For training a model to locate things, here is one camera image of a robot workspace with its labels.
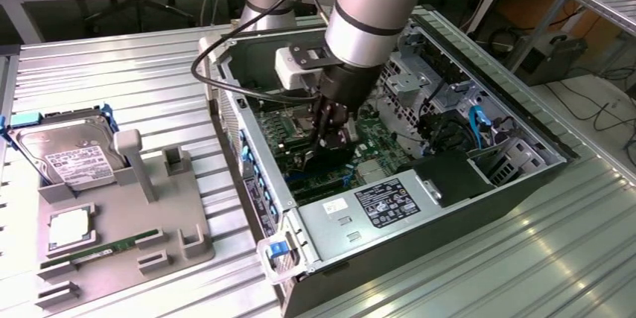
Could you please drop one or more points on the black box on floor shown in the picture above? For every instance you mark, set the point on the black box on floor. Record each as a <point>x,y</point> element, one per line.
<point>551,59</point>

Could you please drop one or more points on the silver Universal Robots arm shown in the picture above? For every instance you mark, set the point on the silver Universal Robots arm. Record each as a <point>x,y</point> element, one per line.
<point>367,12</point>

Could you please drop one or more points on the black GPU card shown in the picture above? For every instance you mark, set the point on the black GPU card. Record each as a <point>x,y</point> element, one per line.
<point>328,167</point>

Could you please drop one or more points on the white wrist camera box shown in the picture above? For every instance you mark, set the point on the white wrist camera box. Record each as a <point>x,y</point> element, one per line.
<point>294,68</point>

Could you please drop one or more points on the silver disk bay cage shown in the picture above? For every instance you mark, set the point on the silver disk bay cage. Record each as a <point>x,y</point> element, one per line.
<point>412,87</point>

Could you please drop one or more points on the open grey PC case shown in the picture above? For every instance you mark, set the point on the open grey PC case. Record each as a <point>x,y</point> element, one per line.
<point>447,236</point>

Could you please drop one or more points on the black chair base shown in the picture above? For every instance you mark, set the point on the black chair base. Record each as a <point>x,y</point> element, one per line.
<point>139,9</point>

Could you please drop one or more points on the black installed RAM stick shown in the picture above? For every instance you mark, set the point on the black installed RAM stick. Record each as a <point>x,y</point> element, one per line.
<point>294,143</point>

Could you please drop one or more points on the green motherboard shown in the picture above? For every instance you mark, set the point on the green motherboard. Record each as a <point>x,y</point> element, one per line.
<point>378,146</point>

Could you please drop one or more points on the grey parts rack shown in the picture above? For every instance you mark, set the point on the grey parts rack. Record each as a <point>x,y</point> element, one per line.
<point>124,221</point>

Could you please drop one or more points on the CPU socket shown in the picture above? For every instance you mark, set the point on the CPU socket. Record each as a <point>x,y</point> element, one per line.
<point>300,118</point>

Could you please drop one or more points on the green RAM stick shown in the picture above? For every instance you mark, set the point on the green RAM stick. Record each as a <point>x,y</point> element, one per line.
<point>104,249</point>

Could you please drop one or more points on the blue case latch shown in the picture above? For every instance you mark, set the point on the blue case latch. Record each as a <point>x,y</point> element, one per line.
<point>278,250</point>

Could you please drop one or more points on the blue expansion slot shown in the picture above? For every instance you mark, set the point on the blue expansion slot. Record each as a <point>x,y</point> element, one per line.
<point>295,174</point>

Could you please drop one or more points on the metal slat frame table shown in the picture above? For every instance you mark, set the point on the metal slat frame table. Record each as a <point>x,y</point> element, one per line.
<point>602,1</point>

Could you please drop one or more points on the silver hard disk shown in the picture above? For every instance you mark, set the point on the silver hard disk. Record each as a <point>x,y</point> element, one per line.
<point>70,150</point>

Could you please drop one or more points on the silver CPU chip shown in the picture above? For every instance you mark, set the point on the silver CPU chip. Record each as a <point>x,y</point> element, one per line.
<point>71,229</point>

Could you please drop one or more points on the black plastic fan duct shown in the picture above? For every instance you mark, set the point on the black plastic fan duct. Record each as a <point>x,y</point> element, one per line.
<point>450,180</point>

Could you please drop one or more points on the grey power supply unit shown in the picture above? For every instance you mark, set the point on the grey power supply unit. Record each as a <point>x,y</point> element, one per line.
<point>367,213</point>

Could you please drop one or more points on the hard disk drive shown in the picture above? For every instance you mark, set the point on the hard disk drive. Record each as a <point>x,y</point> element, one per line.
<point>24,120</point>

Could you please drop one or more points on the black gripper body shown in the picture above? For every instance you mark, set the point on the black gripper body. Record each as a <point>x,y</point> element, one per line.
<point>348,85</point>

